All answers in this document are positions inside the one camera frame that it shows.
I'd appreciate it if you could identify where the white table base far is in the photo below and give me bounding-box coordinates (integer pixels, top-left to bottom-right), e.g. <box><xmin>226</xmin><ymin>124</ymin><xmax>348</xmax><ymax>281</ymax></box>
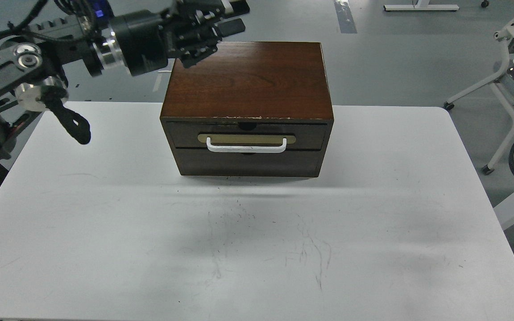
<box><xmin>383</xmin><ymin>0</ymin><xmax>460</xmax><ymax>12</ymax></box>

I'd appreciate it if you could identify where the white chair frame with casters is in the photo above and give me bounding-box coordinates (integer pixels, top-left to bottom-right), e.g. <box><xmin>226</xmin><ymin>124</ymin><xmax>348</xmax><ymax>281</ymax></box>
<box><xmin>442</xmin><ymin>21</ymin><xmax>514</xmax><ymax>175</ymax></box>

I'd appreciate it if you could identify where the grey floor tape strip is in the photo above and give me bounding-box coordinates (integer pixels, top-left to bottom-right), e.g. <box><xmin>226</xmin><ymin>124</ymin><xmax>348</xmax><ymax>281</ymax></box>
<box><xmin>333</xmin><ymin>0</ymin><xmax>357</xmax><ymax>34</ymax></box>

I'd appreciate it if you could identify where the wooden drawer with white handle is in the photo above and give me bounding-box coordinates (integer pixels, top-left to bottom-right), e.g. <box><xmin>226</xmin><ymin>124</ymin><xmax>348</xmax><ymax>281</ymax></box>
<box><xmin>163</xmin><ymin>122</ymin><xmax>328</xmax><ymax>151</ymax></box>

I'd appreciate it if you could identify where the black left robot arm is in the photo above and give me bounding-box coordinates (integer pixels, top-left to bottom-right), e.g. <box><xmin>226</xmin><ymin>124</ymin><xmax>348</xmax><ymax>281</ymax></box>
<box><xmin>0</xmin><ymin>0</ymin><xmax>250</xmax><ymax>160</ymax></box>

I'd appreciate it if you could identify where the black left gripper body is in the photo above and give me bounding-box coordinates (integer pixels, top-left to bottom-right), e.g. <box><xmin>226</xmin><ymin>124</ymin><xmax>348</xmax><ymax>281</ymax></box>
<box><xmin>109</xmin><ymin>10</ymin><xmax>199</xmax><ymax>77</ymax></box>

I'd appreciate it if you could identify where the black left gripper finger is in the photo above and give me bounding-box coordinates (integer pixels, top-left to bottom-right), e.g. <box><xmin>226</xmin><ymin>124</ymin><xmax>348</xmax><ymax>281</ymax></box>
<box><xmin>181</xmin><ymin>19</ymin><xmax>245</xmax><ymax>68</ymax></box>
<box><xmin>186</xmin><ymin>0</ymin><xmax>250</xmax><ymax>21</ymax></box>

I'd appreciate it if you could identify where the dark brown wooden cabinet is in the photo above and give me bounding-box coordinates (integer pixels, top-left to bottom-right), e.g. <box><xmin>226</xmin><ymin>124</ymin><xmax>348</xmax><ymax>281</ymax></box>
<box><xmin>160</xmin><ymin>42</ymin><xmax>335</xmax><ymax>177</ymax></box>

